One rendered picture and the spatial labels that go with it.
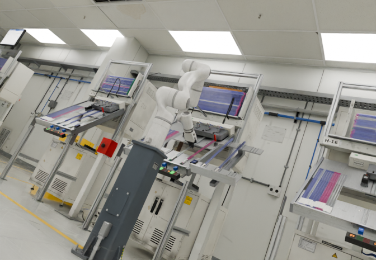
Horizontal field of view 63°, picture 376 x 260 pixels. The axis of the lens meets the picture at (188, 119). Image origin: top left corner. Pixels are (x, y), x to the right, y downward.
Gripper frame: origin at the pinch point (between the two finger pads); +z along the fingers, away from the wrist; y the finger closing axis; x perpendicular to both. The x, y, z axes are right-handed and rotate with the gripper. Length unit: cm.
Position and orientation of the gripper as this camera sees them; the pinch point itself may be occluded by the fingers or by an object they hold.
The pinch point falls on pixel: (191, 145)
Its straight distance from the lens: 262.6
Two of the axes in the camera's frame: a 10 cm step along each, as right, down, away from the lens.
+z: 1.5, 8.6, 4.9
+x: -5.7, 4.8, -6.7
